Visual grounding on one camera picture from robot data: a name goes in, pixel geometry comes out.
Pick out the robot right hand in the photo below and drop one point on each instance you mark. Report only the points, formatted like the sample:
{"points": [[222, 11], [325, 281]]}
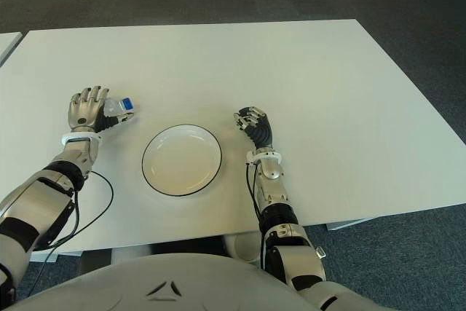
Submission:
{"points": [[260, 130]]}

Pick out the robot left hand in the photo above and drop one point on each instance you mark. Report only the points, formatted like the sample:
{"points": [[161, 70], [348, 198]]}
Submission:
{"points": [[85, 110]]}

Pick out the clear bottle with blue cap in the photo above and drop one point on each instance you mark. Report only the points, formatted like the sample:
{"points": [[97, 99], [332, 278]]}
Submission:
{"points": [[116, 106]]}

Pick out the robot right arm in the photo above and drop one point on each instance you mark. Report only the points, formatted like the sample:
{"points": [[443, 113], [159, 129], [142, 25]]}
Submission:
{"points": [[276, 194]]}

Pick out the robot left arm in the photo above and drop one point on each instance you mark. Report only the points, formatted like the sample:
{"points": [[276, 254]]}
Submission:
{"points": [[36, 194]]}

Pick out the white plate with black rim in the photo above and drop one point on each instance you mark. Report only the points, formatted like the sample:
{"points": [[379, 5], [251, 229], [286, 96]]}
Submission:
{"points": [[182, 161]]}

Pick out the neighbouring white table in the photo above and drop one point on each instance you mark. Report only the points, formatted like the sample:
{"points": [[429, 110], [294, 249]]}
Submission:
{"points": [[7, 43]]}

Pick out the white round robot leg shell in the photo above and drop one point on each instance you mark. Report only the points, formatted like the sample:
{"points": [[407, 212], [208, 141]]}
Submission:
{"points": [[247, 245]]}

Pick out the white table foot bar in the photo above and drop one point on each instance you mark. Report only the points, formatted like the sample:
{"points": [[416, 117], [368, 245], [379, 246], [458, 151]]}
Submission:
{"points": [[346, 224]]}

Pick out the grey robot torso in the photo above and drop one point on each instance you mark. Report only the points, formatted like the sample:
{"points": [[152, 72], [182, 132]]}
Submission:
{"points": [[204, 285]]}

